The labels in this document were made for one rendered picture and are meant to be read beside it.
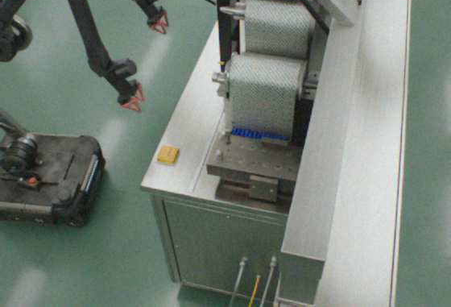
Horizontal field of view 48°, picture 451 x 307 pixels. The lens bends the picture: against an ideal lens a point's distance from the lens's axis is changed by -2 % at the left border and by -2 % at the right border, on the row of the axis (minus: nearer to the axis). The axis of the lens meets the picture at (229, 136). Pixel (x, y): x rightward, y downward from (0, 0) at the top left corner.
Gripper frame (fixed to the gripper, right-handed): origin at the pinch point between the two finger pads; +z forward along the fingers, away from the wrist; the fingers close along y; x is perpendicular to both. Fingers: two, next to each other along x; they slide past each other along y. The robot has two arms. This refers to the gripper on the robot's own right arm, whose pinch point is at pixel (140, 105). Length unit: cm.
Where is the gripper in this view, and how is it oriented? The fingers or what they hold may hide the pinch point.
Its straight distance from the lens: 207.6
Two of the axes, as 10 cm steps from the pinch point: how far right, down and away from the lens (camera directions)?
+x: -8.5, 2.7, 4.6
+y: 1.2, -7.4, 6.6
